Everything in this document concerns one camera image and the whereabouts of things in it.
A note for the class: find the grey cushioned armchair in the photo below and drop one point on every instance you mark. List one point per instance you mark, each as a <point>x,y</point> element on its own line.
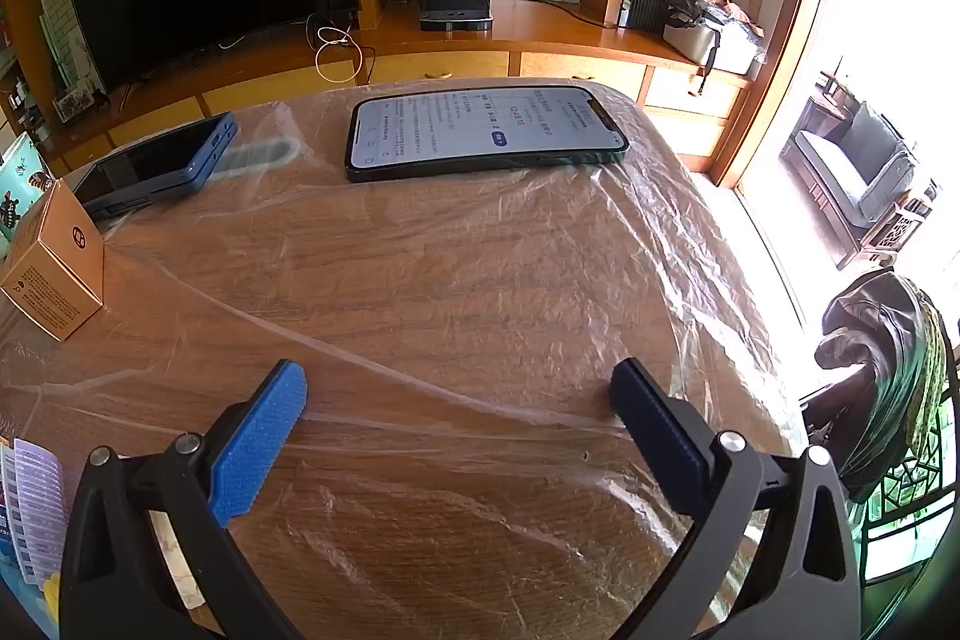
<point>847,168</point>

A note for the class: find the small wooden box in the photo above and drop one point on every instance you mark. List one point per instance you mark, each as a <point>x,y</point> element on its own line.
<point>52,272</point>

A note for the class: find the white printed leaflet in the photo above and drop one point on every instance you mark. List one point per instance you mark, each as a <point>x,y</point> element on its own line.
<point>34,505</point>

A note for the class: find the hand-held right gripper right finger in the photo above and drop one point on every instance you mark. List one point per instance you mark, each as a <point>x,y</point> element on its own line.
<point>660,437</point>

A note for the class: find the dark clothes on chair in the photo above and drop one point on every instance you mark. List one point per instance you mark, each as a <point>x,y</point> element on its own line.
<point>877,347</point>

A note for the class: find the framed photo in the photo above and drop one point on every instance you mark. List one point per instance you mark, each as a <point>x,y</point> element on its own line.
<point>79,106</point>

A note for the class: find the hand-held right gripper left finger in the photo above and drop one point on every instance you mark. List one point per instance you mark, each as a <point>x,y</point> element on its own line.
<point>259,437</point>

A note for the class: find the green chair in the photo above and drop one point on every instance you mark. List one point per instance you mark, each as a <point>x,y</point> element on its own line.
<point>892,512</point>

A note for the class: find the clear plastic table cover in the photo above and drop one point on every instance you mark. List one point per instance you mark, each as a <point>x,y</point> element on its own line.
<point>450,280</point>

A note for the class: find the black smartphone with lit screen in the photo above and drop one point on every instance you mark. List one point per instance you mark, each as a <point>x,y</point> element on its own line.
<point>487,130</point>

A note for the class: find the teal patterned mug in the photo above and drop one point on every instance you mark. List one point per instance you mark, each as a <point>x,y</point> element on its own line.
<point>19,197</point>

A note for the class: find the grey bag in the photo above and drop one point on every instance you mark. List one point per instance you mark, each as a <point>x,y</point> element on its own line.
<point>705,36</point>

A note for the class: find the blue cased phone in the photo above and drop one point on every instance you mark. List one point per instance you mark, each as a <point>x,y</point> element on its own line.
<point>150,168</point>

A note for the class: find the carved wooden chair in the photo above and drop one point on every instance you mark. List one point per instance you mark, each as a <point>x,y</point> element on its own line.
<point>896,235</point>

